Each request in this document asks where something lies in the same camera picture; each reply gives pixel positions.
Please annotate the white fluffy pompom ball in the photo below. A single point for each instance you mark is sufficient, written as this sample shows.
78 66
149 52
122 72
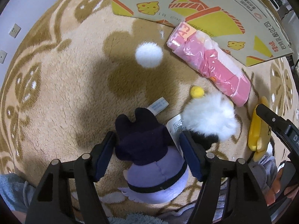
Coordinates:
149 55

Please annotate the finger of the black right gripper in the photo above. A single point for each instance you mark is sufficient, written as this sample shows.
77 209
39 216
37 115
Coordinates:
271 118

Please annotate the beige patterned carpet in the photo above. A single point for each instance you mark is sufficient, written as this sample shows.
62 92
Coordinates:
73 74

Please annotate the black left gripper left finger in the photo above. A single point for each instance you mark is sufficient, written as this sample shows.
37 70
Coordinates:
51 202

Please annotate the white wall socket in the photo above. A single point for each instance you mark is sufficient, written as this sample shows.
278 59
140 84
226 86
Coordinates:
14 31
3 55

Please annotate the upper white wall socket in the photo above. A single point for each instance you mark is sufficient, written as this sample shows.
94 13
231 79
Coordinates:
14 31

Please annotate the purple white-haired plush doll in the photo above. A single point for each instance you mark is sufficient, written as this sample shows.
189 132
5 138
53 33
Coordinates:
158 173

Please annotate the printed cardboard box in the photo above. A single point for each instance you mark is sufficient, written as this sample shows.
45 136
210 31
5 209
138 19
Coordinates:
248 30

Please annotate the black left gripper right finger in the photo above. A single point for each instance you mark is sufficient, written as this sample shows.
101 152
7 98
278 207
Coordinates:
244 203

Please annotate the pink wrapped tissue pack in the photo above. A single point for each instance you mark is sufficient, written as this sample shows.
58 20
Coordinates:
204 55

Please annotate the lower white wall socket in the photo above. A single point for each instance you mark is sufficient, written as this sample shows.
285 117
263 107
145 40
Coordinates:
3 55

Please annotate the right hand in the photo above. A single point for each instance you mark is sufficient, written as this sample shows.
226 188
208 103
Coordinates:
278 184

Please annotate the yellow dog plush toy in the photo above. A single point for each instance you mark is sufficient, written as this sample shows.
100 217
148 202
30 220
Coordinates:
258 137

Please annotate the white fluffy plush yellow pompoms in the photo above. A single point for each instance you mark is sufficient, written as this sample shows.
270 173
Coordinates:
210 116

